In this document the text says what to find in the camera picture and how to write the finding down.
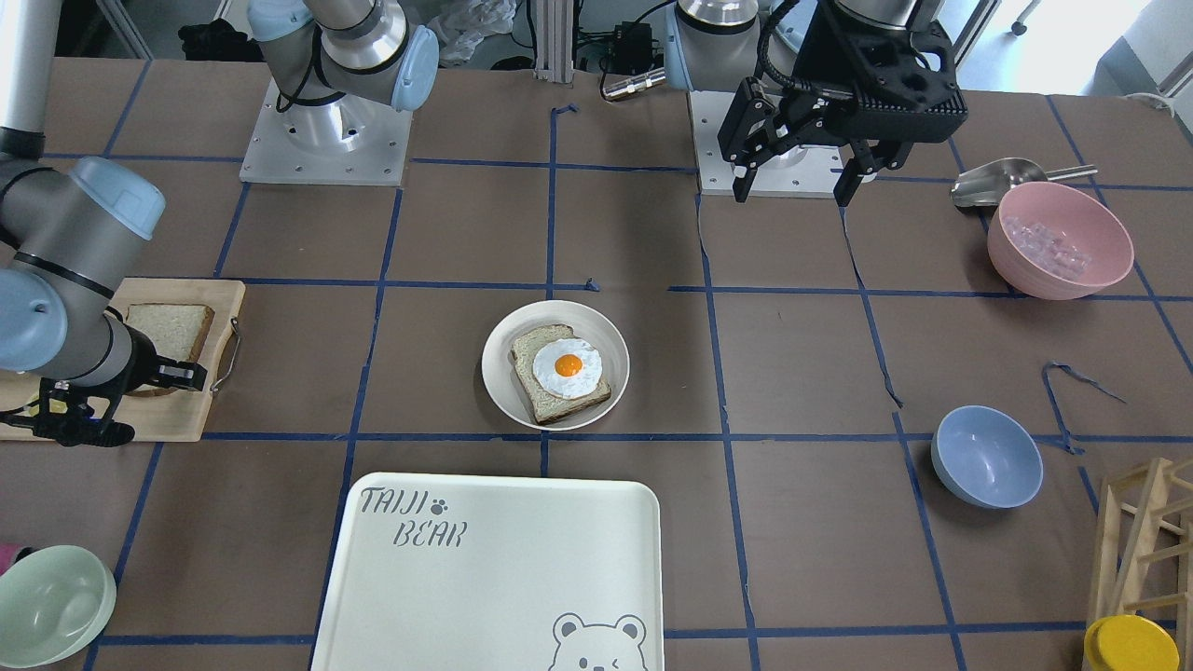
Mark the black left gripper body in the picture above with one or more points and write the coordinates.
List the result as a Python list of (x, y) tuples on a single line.
[(818, 58)]

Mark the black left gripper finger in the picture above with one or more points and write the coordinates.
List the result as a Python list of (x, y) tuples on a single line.
[(744, 178), (861, 165)]

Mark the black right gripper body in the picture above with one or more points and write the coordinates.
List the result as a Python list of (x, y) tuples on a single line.
[(141, 362)]

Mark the white bread slice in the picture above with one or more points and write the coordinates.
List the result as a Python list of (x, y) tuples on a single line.
[(177, 330)]

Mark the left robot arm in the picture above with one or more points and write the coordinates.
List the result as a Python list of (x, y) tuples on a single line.
[(712, 45)]

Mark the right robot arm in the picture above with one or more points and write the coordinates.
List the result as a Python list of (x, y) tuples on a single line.
[(75, 234)]

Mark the bread slice under egg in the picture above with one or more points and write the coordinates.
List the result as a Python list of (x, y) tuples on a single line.
[(547, 409)]

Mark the cream round plate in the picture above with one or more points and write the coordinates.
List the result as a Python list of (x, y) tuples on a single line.
[(498, 369)]

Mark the wooden cutting board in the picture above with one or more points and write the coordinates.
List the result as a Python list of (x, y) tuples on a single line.
[(81, 370)]

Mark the metal scoop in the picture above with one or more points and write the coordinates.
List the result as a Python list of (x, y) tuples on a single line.
[(986, 185)]

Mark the green bowl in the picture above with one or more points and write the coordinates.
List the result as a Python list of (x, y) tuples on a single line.
[(54, 602)]

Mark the pink bowl with ice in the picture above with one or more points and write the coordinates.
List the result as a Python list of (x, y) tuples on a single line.
[(1053, 242)]

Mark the fried egg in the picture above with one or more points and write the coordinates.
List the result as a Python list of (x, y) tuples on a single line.
[(568, 368)]

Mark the light blue bowl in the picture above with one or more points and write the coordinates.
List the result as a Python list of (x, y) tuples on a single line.
[(986, 458)]

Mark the cream bear serving tray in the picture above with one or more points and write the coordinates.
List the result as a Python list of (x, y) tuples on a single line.
[(466, 572)]

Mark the wooden dish rack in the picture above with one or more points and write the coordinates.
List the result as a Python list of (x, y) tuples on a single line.
[(1141, 558)]

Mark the yellow cup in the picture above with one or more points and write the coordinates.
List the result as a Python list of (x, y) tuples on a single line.
[(1129, 642)]

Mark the aluminium frame post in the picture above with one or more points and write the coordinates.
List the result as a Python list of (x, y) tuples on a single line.
[(554, 40)]

